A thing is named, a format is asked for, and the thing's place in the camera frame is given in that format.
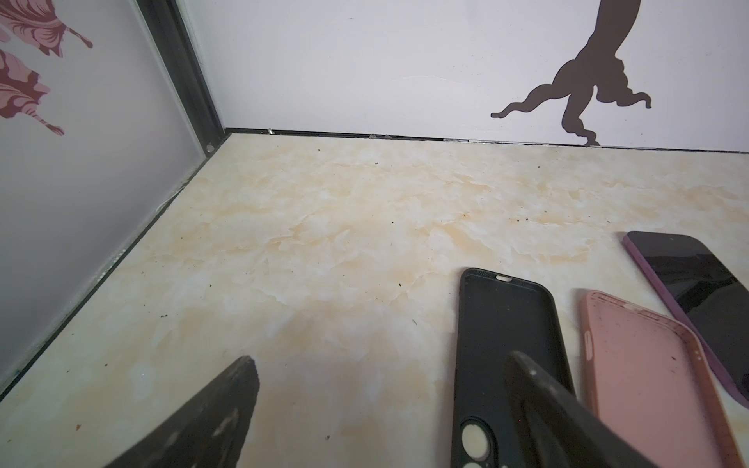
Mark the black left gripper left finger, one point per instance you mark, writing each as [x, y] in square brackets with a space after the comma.
[209, 430]

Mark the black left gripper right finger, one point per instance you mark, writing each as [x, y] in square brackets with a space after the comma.
[554, 429]

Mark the pink phone case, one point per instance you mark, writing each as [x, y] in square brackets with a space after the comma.
[648, 380]

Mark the black empty phone case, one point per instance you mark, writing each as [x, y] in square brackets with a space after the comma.
[498, 314]

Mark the purple edged smartphone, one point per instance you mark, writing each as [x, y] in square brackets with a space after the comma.
[701, 293]

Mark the black corner frame post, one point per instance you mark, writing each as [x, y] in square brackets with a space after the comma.
[170, 34]

